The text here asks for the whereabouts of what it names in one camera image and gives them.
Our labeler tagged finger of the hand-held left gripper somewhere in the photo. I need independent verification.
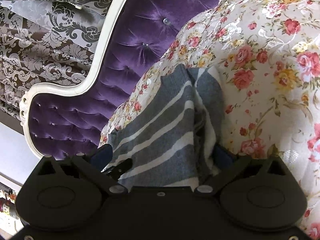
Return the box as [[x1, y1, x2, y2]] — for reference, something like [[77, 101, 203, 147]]
[[101, 158, 133, 178]]

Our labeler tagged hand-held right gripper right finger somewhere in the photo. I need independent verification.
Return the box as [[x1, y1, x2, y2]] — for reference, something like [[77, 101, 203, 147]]
[[194, 145, 292, 198]]

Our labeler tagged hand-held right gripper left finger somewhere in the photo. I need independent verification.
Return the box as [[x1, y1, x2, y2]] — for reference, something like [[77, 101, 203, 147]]
[[31, 144, 129, 198]]

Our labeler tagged grey white striped sweater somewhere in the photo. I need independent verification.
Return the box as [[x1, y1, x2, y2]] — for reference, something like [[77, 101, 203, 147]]
[[100, 64, 225, 188]]

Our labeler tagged floral bedspread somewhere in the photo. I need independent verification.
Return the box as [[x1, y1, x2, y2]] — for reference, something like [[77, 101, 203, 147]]
[[99, 0, 320, 240]]

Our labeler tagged brown silver damask curtain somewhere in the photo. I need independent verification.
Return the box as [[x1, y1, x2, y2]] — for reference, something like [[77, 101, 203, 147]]
[[0, 0, 137, 128]]

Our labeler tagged sheer grey patterned curtain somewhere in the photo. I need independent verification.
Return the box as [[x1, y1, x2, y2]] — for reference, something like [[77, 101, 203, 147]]
[[0, 0, 107, 49]]

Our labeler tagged purple tufted sofa white frame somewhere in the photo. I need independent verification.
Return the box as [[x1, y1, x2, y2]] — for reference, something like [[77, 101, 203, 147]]
[[20, 0, 224, 161]]

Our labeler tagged curtain pull cord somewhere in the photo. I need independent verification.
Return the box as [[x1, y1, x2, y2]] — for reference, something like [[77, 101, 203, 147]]
[[65, 0, 85, 10]]

